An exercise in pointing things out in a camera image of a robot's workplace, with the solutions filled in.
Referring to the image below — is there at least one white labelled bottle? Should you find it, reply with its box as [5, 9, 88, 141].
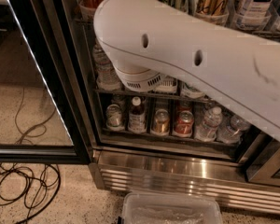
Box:
[237, 0, 272, 18]

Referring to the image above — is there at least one bottom left water bottle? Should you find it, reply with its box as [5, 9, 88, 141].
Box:
[194, 106, 223, 142]

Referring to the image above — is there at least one clear plastic bin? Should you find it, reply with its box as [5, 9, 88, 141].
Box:
[118, 192, 223, 224]

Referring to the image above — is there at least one front clear water bottle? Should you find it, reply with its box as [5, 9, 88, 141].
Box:
[92, 40, 121, 91]

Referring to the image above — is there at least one bottom gold can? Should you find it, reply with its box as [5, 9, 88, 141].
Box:
[152, 109, 170, 133]

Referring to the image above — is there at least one front white green can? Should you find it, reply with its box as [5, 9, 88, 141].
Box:
[180, 82, 204, 99]

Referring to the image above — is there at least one stainless steel fridge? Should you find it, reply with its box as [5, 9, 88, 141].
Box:
[24, 0, 280, 217]

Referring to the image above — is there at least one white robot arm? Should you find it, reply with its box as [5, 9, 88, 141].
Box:
[93, 0, 280, 142]

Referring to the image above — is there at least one bottom right water bottle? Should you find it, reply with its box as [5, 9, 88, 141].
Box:
[217, 115, 251, 144]

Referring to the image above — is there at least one open glass fridge door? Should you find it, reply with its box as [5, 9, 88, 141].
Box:
[0, 0, 91, 164]

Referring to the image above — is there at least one bottom red can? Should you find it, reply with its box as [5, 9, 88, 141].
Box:
[174, 110, 194, 134]

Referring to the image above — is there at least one black floor cable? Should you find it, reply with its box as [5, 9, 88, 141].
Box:
[0, 87, 62, 224]

